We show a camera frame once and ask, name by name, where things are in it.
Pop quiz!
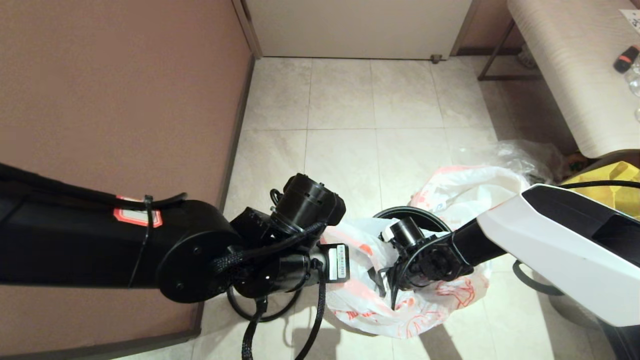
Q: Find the fresh white pink trash bag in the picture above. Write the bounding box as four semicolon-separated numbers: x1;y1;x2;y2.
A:
320;217;491;340

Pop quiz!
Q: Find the grey bin rim ring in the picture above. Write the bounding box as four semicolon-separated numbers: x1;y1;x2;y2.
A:
226;285;303;323

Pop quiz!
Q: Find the used white pink trash bag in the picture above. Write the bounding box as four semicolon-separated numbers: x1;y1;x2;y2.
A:
410;165;531;232

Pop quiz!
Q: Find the black round trash bin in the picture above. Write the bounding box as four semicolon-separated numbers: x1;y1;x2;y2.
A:
372;206;452;234

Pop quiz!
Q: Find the clear crumpled plastic bag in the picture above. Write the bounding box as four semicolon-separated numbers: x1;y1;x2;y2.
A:
492;140;566;185

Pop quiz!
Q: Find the yellow shopping bag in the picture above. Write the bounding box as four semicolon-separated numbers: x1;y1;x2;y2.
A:
562;161;640;218

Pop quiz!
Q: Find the grey ribbed stool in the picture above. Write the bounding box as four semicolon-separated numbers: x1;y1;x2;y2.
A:
547;295;606;328

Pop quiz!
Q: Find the green printed package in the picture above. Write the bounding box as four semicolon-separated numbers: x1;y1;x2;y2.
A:
567;152;590;173

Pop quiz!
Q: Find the white door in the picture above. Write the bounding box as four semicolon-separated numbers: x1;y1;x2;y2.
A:
245;0;473;60

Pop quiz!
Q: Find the black orange marker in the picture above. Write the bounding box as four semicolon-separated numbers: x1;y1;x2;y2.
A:
614;45;640;74

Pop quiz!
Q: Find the white printed paper sheet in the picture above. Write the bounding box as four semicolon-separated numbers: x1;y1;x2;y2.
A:
619;9;640;33

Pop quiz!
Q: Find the dark metal table frame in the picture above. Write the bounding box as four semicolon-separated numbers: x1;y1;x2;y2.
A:
477;20;543;82

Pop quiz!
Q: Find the smooth black left arm cable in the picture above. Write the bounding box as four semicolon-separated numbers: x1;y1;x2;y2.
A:
0;162;188;211

